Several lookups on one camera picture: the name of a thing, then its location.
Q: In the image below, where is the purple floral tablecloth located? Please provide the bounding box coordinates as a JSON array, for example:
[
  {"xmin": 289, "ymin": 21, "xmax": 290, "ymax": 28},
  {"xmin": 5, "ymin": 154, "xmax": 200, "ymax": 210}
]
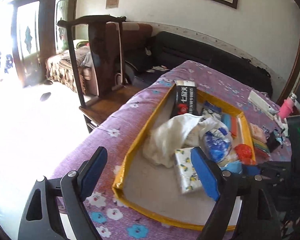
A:
[{"xmin": 51, "ymin": 60, "xmax": 294, "ymax": 240}]

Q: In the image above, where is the blue white cotton pack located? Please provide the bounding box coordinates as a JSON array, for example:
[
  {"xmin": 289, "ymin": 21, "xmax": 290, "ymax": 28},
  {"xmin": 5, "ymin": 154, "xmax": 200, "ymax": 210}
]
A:
[{"xmin": 201, "ymin": 101, "xmax": 222, "ymax": 121}]

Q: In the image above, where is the dark wooden chair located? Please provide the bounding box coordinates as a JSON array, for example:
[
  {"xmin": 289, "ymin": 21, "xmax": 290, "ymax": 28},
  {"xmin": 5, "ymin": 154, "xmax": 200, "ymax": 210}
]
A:
[{"xmin": 57, "ymin": 15, "xmax": 140, "ymax": 132}]

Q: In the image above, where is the lemon print tissue pack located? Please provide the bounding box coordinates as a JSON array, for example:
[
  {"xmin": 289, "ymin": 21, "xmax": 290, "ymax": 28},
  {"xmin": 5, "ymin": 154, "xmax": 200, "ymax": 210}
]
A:
[{"xmin": 174, "ymin": 147, "xmax": 203, "ymax": 194}]

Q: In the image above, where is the white paper booklet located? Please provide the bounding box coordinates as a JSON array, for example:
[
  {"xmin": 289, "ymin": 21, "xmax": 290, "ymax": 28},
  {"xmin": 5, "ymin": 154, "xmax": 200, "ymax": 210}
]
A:
[{"xmin": 248, "ymin": 90, "xmax": 279, "ymax": 120}]

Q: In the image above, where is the blue orange sponge pack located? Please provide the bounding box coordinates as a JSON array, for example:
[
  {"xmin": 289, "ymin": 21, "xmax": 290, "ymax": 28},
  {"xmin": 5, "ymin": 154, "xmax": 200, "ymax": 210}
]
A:
[{"xmin": 221, "ymin": 113, "xmax": 237, "ymax": 138}]

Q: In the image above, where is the red plastic bag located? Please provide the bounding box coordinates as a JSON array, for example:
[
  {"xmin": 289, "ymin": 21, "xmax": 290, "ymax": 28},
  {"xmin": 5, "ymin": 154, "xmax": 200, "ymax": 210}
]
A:
[{"xmin": 234, "ymin": 144, "xmax": 256, "ymax": 165}]

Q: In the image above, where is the pink thermos bottle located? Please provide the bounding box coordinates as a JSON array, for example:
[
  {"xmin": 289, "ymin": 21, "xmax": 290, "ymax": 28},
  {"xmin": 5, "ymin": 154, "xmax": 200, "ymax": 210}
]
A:
[{"xmin": 278, "ymin": 93, "xmax": 297, "ymax": 119}]

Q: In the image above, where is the yellow rimmed tray box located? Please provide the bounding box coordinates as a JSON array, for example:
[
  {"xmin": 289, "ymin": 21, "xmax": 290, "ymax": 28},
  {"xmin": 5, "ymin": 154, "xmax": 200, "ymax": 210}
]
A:
[{"xmin": 111, "ymin": 82, "xmax": 256, "ymax": 231}]

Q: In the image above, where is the cream tissue pack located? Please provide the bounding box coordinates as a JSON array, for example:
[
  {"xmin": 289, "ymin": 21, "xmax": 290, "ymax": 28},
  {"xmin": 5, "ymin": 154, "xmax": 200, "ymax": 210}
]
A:
[{"xmin": 183, "ymin": 125, "xmax": 201, "ymax": 147}]

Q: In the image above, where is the blue towel cloth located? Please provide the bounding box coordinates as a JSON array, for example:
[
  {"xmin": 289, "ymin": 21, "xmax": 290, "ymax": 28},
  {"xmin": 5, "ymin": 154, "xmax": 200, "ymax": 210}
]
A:
[{"xmin": 220, "ymin": 160, "xmax": 260, "ymax": 176}]

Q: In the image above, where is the black motor with gear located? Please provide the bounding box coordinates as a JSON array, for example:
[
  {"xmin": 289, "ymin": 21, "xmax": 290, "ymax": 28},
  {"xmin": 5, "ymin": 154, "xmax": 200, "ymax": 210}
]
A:
[{"xmin": 266, "ymin": 128, "xmax": 286, "ymax": 153}]

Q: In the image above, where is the brown armchair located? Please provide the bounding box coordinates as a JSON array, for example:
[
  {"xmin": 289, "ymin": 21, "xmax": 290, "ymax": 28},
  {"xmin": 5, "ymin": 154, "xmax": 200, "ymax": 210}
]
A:
[{"xmin": 45, "ymin": 22, "xmax": 154, "ymax": 97}]

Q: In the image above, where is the black sofa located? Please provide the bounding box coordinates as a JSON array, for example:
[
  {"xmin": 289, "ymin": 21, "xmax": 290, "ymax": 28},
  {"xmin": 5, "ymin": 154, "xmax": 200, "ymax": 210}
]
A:
[{"xmin": 125, "ymin": 31, "xmax": 273, "ymax": 97}]

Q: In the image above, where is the white cloth bag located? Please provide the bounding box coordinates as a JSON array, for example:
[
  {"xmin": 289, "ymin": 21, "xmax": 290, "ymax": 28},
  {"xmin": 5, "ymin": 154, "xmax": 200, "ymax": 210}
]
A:
[{"xmin": 142, "ymin": 114, "xmax": 202, "ymax": 168}]

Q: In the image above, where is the black box pack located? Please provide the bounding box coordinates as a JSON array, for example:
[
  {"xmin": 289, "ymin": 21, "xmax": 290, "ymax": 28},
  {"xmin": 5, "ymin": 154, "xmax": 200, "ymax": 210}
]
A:
[{"xmin": 171, "ymin": 80, "xmax": 198, "ymax": 117}]

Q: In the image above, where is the blue white plastic bag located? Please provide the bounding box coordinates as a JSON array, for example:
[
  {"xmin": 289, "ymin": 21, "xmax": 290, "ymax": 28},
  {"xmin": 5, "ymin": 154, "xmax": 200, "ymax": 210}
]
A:
[{"xmin": 198, "ymin": 117, "xmax": 233, "ymax": 163}]

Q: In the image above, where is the colourful sponge stack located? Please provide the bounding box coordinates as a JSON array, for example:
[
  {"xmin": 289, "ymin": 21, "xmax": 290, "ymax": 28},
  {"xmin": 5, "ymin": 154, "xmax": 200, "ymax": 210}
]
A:
[{"xmin": 252, "ymin": 138, "xmax": 270, "ymax": 159}]

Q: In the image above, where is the white work glove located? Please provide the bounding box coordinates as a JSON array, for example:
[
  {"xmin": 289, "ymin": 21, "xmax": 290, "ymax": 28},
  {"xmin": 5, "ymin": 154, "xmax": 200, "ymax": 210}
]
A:
[{"xmin": 274, "ymin": 115, "xmax": 288, "ymax": 131}]

